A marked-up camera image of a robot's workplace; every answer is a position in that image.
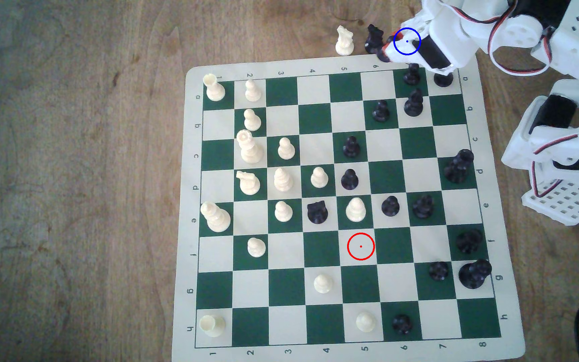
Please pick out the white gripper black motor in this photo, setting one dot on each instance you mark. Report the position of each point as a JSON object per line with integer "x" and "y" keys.
{"x": 435, "y": 55}

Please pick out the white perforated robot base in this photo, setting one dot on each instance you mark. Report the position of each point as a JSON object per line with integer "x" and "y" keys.
{"x": 566, "y": 207}

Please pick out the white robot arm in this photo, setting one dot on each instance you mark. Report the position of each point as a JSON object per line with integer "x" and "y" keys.
{"x": 571, "y": 35}

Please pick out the green white chess board mat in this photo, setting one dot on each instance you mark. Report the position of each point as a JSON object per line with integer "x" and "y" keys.
{"x": 319, "y": 249}

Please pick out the black knight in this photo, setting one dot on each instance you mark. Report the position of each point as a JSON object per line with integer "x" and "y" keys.
{"x": 372, "y": 40}
{"x": 317, "y": 213}

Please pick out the black rook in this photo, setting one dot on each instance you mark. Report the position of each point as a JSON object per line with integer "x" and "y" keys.
{"x": 469, "y": 242}
{"x": 443, "y": 79}

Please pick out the white knight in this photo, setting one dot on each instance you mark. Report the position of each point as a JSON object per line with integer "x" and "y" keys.
{"x": 344, "y": 44}
{"x": 249, "y": 184}

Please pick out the black bishop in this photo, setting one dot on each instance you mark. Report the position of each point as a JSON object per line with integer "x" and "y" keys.
{"x": 413, "y": 104}

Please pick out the black queen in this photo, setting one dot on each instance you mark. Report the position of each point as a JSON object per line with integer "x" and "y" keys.
{"x": 455, "y": 168}

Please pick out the white pawn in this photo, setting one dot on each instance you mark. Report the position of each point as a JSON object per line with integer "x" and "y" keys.
{"x": 283, "y": 212}
{"x": 286, "y": 150}
{"x": 256, "y": 248}
{"x": 252, "y": 122}
{"x": 356, "y": 211}
{"x": 323, "y": 284}
{"x": 365, "y": 322}
{"x": 319, "y": 178}
{"x": 253, "y": 93}

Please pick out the black pawn e7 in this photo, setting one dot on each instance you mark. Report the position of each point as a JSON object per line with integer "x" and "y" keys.
{"x": 423, "y": 207}

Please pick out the white bishop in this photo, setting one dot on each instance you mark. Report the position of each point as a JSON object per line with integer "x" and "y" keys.
{"x": 283, "y": 181}

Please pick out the white queen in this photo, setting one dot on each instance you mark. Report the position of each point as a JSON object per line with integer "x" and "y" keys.
{"x": 250, "y": 150}

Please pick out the white rook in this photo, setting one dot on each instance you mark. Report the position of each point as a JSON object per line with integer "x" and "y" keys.
{"x": 212, "y": 326}
{"x": 214, "y": 90}

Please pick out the black king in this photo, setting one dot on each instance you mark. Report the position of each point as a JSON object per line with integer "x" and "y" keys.
{"x": 473, "y": 275}

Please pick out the white king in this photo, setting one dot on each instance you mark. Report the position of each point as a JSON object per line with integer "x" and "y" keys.
{"x": 216, "y": 218}

